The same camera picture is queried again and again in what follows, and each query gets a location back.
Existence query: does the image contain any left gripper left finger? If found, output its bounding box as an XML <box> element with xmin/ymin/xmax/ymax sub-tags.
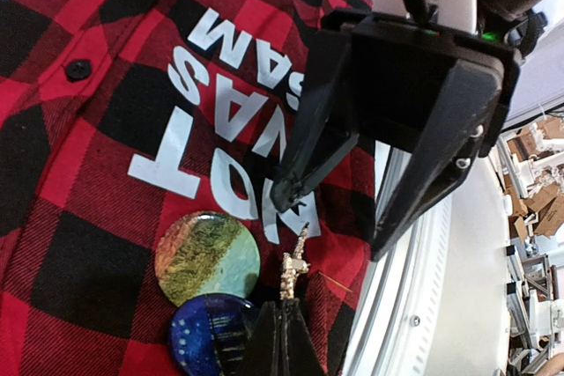
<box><xmin>240</xmin><ymin>302</ymin><xmax>281</xmax><ymax>376</ymax></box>

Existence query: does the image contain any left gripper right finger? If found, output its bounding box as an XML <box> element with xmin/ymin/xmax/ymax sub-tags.
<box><xmin>280</xmin><ymin>299</ymin><xmax>325</xmax><ymax>376</ymax></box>

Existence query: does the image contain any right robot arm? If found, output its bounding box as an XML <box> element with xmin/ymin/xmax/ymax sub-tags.
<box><xmin>270</xmin><ymin>0</ymin><xmax>544</xmax><ymax>259</ymax></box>

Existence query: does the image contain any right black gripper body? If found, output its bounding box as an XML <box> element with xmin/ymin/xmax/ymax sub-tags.
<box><xmin>321</xmin><ymin>9</ymin><xmax>520</xmax><ymax>158</ymax></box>

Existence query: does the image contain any blue round badge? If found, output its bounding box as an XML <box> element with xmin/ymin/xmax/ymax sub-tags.
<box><xmin>168</xmin><ymin>293</ymin><xmax>260</xmax><ymax>376</ymax></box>

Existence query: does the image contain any red black plaid shirt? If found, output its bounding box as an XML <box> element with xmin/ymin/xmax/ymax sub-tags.
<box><xmin>1</xmin><ymin>0</ymin><xmax>375</xmax><ymax>375</ymax></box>

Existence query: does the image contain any green orange round badge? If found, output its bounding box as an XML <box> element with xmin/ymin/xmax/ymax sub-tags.
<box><xmin>154</xmin><ymin>211</ymin><xmax>261</xmax><ymax>306</ymax></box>

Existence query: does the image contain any cardboard box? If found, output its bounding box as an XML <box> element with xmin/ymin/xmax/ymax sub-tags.
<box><xmin>497</xmin><ymin>114</ymin><xmax>563</xmax><ymax>241</ymax></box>

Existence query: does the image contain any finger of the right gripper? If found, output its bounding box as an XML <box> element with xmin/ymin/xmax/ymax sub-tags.
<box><xmin>271</xmin><ymin>32</ymin><xmax>359</xmax><ymax>212</ymax></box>
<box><xmin>369</xmin><ymin>59</ymin><xmax>504</xmax><ymax>262</ymax></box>

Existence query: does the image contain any aluminium front rail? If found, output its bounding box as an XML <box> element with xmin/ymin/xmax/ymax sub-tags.
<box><xmin>341</xmin><ymin>142</ymin><xmax>455</xmax><ymax>376</ymax></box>

